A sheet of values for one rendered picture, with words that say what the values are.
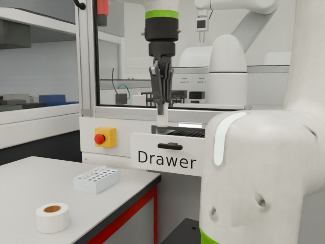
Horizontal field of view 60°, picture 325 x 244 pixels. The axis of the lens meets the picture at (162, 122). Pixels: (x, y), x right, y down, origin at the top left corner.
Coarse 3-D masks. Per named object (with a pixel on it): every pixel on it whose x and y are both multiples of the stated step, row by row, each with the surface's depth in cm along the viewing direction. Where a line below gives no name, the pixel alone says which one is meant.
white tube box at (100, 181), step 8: (96, 168) 95; (80, 176) 88; (96, 176) 89; (104, 176) 88; (112, 176) 90; (80, 184) 84; (88, 184) 83; (96, 184) 82; (104, 184) 86; (112, 184) 90; (88, 192) 84; (96, 192) 83
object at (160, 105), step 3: (156, 99) 77; (159, 99) 77; (156, 102) 79; (159, 102) 78; (159, 105) 79; (162, 105) 79; (159, 108) 79; (162, 108) 80; (159, 111) 79; (162, 111) 80; (159, 114) 80; (162, 114) 80
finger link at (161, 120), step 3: (165, 105) 80; (165, 108) 80; (165, 111) 80; (165, 114) 80; (159, 117) 81; (162, 117) 81; (165, 117) 80; (159, 120) 81; (162, 120) 81; (165, 120) 80; (159, 123) 81; (162, 123) 81; (165, 123) 80; (159, 126) 82; (162, 126) 81; (165, 126) 81
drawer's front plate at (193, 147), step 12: (132, 144) 88; (144, 144) 86; (156, 144) 85; (180, 144) 82; (192, 144) 80; (132, 156) 88; (144, 156) 87; (156, 156) 85; (168, 156) 84; (180, 156) 82; (192, 156) 81; (144, 168) 87; (156, 168) 86; (168, 168) 84; (180, 168) 83; (192, 168) 81
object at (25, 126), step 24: (0, 0) 115; (24, 0) 126; (48, 0) 138; (72, 0) 154; (48, 24) 140; (72, 24) 155; (0, 120) 118; (24, 120) 130; (48, 120) 143; (72, 120) 160; (0, 144) 119; (24, 144) 133; (48, 144) 147; (72, 144) 164
